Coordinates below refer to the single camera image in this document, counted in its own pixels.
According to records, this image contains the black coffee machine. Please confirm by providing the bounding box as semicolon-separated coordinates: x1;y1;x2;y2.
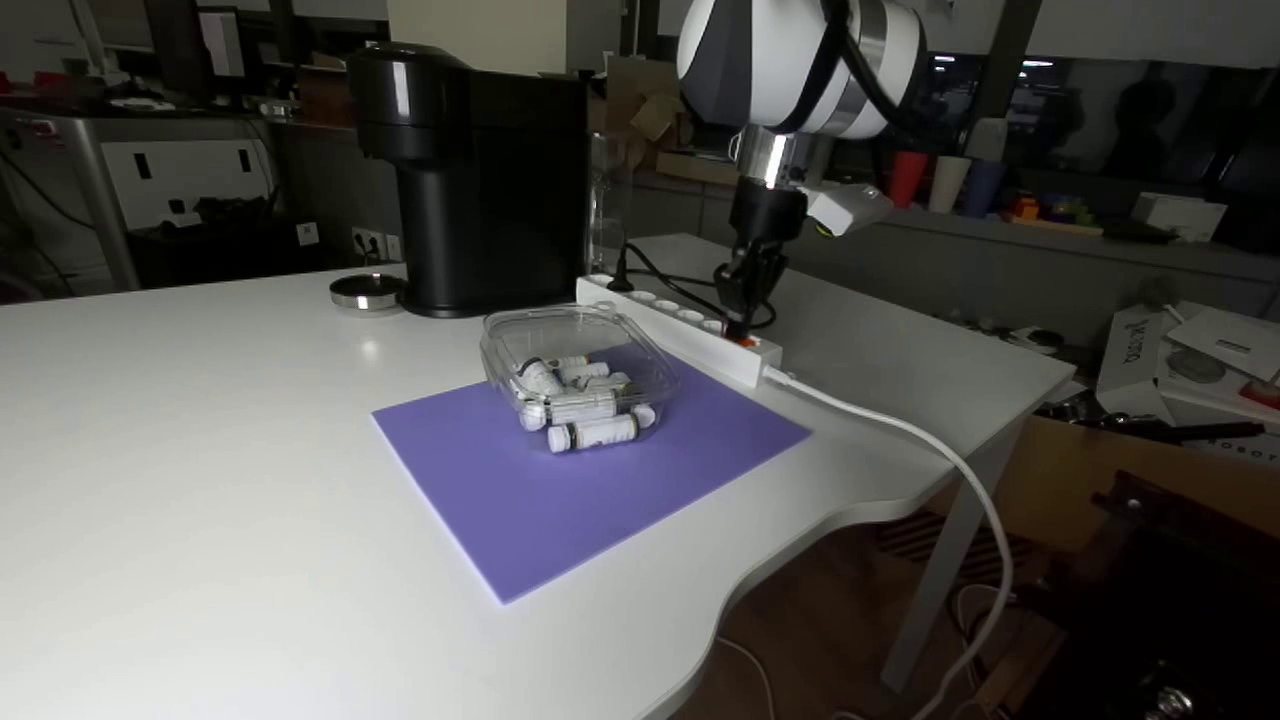
347;36;631;321

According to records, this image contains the white printer device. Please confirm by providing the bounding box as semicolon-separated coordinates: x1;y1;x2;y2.
1094;294;1280;433

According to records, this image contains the red cup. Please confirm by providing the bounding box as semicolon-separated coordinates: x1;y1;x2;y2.
884;146;938;211

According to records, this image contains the white power strip orange switch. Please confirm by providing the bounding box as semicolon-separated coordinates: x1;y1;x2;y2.
574;273;793;394

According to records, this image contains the white power strip cable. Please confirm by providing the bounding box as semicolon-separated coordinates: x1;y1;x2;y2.
761;364;1020;720

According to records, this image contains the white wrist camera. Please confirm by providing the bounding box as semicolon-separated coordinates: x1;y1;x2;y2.
799;180;896;242

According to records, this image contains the clear plastic container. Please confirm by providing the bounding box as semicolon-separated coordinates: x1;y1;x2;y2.
478;300;681;417

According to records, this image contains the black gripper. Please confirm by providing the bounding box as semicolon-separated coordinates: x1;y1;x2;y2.
712;177;815;339

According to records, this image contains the white table leg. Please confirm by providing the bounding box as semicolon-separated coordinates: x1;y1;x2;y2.
876;410;1034;696

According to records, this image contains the white cup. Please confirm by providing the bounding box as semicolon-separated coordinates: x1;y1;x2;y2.
925;153;978;218

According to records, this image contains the round metal disc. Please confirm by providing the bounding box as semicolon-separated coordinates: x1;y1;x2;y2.
325;269;410;317

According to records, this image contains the brown cardboard box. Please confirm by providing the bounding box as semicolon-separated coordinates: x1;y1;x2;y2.
606;50;731;191

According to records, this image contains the green small object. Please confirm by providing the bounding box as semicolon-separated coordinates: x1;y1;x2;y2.
1049;194;1104;232

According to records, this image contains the white cardboard box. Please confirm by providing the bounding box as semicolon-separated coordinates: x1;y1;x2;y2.
1128;187;1231;249

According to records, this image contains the black plug cable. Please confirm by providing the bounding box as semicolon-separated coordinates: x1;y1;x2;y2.
610;237;785;336

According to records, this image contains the purple rectangular mat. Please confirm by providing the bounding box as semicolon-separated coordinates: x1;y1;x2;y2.
369;347;815;607

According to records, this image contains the blue cup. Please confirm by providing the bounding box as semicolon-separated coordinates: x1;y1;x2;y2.
959;156;1008;224

